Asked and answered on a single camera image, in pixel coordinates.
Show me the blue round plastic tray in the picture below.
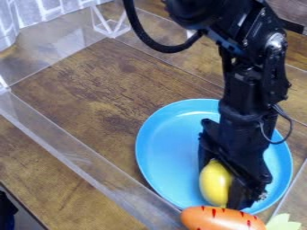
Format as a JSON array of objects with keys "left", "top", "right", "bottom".
[{"left": 136, "top": 99, "right": 292, "bottom": 215}]

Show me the yellow toy lemon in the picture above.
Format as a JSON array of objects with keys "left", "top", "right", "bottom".
[{"left": 199, "top": 159, "right": 232, "bottom": 208}]

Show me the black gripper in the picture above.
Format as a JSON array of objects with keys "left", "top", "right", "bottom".
[{"left": 196, "top": 104, "right": 279, "bottom": 211}]

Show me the orange toy carrot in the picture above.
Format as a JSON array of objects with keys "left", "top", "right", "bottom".
[{"left": 180, "top": 206, "right": 302, "bottom": 230}]

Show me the dark baseboard strip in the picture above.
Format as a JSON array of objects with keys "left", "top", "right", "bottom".
[{"left": 283, "top": 20, "right": 304, "bottom": 34}]

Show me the white brick pattern curtain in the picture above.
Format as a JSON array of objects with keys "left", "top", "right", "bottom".
[{"left": 0, "top": 0, "right": 111, "bottom": 52}]

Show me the black braided cable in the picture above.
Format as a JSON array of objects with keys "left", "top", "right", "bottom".
[{"left": 122, "top": 0, "right": 203, "bottom": 55}]

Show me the thin black wire loop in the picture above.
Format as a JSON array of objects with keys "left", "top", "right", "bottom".
[{"left": 258, "top": 103, "right": 294, "bottom": 146}]

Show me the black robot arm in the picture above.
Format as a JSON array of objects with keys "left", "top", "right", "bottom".
[{"left": 166, "top": 0, "right": 290, "bottom": 209}]

